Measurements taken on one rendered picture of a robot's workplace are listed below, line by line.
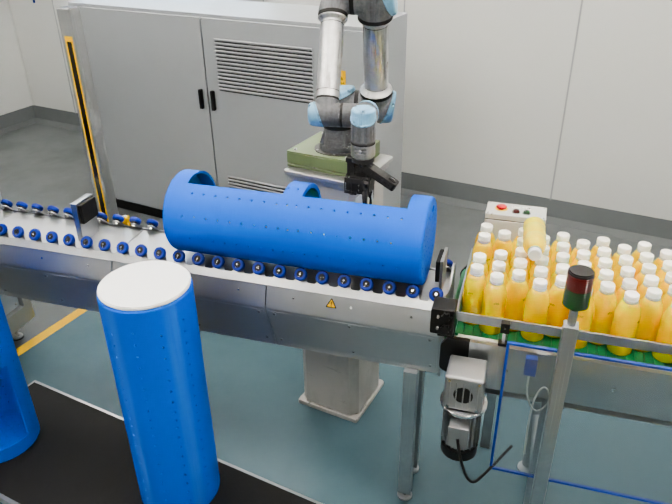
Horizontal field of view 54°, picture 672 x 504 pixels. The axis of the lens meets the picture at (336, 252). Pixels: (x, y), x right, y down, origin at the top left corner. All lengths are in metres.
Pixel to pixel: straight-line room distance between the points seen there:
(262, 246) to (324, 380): 1.00
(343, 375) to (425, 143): 2.51
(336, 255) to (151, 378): 0.68
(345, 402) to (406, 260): 1.13
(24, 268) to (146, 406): 0.85
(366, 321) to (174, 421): 0.69
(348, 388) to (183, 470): 0.87
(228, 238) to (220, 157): 2.15
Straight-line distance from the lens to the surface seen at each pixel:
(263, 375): 3.29
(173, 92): 4.38
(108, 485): 2.73
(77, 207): 2.59
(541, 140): 4.73
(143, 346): 2.05
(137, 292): 2.05
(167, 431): 2.26
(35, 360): 3.71
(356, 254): 2.03
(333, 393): 2.99
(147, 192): 4.86
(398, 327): 2.14
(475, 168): 4.92
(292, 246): 2.09
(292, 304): 2.22
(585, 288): 1.71
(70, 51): 2.81
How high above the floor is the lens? 2.09
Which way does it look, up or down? 29 degrees down
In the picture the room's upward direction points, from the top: 1 degrees counter-clockwise
